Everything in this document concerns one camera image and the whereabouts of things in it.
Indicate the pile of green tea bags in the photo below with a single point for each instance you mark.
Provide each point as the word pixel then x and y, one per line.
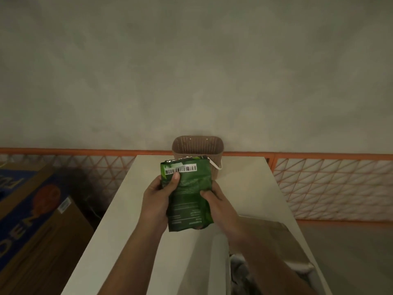
pixel 239 273

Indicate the beige fabric storage box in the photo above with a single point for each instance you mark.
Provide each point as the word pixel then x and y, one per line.
pixel 276 236

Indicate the person's left forearm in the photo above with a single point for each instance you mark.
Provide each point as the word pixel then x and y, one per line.
pixel 132 264

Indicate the brown perforated plastic basket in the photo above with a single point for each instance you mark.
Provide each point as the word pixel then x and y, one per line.
pixel 196 147

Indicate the green tea pouch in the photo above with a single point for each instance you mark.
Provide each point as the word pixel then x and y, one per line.
pixel 190 193

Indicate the person's right hand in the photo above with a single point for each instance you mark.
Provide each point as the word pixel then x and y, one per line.
pixel 224 215

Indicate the orange metal mesh fence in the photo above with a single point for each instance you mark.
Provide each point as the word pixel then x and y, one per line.
pixel 307 156

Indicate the blue printed cardboard carton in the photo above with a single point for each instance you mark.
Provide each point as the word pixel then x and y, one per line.
pixel 40 227

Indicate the person's left hand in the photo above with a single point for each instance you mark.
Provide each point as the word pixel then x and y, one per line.
pixel 155 205

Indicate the person's right forearm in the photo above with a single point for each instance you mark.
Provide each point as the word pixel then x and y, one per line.
pixel 270 270

